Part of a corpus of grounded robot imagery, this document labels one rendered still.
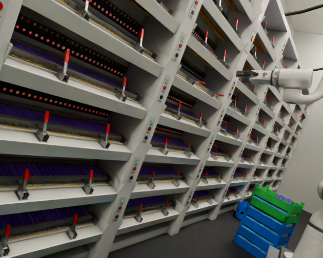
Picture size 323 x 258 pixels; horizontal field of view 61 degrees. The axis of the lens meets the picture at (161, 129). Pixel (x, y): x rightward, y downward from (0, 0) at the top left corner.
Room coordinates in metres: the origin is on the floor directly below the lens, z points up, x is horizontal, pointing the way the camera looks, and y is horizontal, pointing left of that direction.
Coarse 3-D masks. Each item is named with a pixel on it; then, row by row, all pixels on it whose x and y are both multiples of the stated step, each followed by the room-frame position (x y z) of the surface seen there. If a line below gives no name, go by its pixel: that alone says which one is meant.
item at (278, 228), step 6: (246, 210) 2.05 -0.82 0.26; (252, 210) 2.02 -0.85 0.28; (252, 216) 2.00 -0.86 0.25; (258, 216) 1.97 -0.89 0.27; (264, 216) 1.95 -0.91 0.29; (264, 222) 1.94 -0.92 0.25; (270, 222) 1.91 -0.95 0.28; (276, 228) 1.87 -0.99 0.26; (282, 228) 1.84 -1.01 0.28; (288, 228) 1.90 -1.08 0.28
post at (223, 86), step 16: (256, 0) 1.77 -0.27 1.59; (240, 16) 1.80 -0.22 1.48; (240, 32) 1.78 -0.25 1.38; (224, 48) 1.82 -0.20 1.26; (208, 64) 1.86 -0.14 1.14; (240, 64) 1.78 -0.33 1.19; (208, 80) 1.83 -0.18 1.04; (224, 80) 1.77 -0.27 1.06; (192, 112) 1.85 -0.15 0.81; (208, 112) 1.79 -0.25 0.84; (224, 112) 1.81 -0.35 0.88; (208, 144) 1.77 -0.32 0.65; (192, 176) 1.76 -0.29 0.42; (176, 224) 1.76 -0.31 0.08
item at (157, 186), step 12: (144, 168) 1.52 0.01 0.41; (156, 168) 1.63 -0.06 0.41; (168, 168) 1.75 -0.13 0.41; (180, 168) 1.81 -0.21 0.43; (144, 180) 1.43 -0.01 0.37; (156, 180) 1.50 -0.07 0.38; (168, 180) 1.60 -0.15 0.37; (180, 180) 1.75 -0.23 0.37; (192, 180) 1.75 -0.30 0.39; (132, 192) 1.25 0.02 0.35; (144, 192) 1.34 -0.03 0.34; (156, 192) 1.44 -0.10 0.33; (168, 192) 1.55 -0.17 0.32; (180, 192) 1.69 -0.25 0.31
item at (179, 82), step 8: (176, 72) 1.24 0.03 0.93; (184, 72) 1.62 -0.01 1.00; (176, 80) 1.27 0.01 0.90; (184, 80) 1.31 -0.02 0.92; (184, 88) 1.35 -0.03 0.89; (192, 88) 1.40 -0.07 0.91; (208, 88) 1.82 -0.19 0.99; (200, 96) 1.51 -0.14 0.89; (208, 96) 1.57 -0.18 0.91; (216, 96) 1.76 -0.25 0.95; (224, 96) 1.75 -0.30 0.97; (216, 104) 1.70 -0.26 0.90
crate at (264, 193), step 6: (252, 192) 2.05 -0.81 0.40; (258, 192) 2.02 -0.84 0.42; (264, 192) 1.99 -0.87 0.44; (270, 192) 2.16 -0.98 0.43; (264, 198) 1.98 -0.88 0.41; (270, 198) 1.95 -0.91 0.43; (276, 198) 1.93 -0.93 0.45; (276, 204) 1.91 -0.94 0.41; (282, 204) 1.89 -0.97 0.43; (288, 204) 1.86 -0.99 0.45; (294, 204) 1.84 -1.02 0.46; (300, 204) 1.98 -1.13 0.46; (288, 210) 1.85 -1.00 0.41; (294, 210) 1.88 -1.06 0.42; (300, 210) 1.96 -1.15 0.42
